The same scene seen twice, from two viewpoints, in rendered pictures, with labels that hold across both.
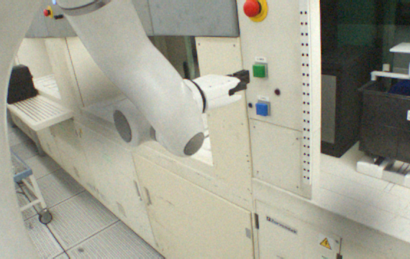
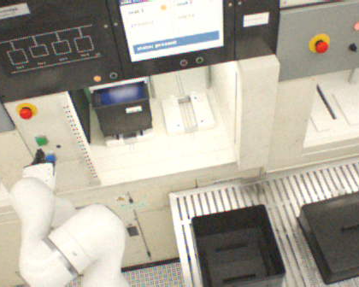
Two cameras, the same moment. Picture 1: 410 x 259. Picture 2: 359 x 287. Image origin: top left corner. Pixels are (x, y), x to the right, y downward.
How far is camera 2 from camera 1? 0.95 m
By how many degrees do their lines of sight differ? 49
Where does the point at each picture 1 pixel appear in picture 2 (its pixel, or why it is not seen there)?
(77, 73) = not seen: outside the picture
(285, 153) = (75, 172)
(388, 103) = (113, 109)
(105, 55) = not seen: hidden behind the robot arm
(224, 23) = (2, 125)
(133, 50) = not seen: hidden behind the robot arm
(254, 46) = (31, 129)
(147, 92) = (61, 218)
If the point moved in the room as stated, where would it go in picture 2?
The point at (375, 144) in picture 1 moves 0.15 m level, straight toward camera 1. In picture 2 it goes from (113, 130) to (127, 154)
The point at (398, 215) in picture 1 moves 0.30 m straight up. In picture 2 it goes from (148, 163) to (136, 114)
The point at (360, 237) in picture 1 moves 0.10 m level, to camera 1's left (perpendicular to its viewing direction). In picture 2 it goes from (138, 185) to (124, 204)
